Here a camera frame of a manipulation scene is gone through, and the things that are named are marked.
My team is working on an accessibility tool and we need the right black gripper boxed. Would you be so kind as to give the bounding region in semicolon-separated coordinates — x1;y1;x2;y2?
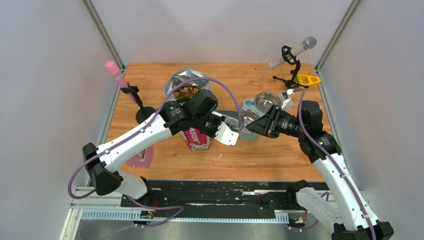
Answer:
245;104;305;139

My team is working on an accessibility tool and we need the pet food bag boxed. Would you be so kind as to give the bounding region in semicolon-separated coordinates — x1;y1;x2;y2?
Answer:
163;67;215;152

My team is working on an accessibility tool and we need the metal scoop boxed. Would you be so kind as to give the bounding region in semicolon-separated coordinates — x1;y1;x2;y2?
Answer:
212;109;244;132

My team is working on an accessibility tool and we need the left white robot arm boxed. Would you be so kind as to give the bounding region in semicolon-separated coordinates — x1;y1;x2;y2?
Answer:
82;90;239;207

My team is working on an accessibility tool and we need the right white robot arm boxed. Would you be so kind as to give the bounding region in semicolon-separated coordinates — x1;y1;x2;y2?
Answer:
246;100;394;240

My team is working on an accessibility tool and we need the grey double pet feeder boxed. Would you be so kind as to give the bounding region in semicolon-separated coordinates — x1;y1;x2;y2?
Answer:
239;97;265;142

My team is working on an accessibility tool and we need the front steel bowl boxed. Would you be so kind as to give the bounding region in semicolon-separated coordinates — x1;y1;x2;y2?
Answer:
241;109;260;134

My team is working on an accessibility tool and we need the steel bowl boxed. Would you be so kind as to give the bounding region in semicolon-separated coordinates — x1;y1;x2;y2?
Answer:
254;92;282;113
241;109;260;134

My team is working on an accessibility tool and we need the rear steel bowl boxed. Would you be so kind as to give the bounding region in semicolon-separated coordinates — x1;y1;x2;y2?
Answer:
254;92;282;113

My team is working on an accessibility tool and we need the yellow plastic triangle toy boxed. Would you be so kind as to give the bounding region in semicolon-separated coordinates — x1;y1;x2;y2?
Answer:
294;73;321;88

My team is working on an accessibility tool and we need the black tripod mic stand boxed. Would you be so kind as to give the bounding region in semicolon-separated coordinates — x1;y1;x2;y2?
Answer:
272;45;309;89

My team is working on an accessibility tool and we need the pink block holder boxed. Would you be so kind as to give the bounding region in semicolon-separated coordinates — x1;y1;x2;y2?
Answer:
125;147;153;169

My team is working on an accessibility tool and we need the glitter silver microphone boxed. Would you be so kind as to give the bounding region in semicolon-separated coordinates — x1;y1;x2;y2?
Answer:
268;36;317;69

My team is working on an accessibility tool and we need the pink microphone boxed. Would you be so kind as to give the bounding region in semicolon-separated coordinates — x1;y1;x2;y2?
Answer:
104;61;136;104

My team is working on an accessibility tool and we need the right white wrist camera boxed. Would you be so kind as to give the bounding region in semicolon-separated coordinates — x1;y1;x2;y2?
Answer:
278;89;295;112

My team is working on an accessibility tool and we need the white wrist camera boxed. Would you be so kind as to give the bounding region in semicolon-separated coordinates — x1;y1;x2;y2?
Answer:
278;89;295;112
214;122;239;146

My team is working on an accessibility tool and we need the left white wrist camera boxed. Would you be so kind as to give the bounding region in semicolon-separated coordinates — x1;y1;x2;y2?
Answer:
214;122;239;146

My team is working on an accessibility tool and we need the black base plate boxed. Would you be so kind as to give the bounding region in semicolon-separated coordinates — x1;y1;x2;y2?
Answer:
138;180;306;219

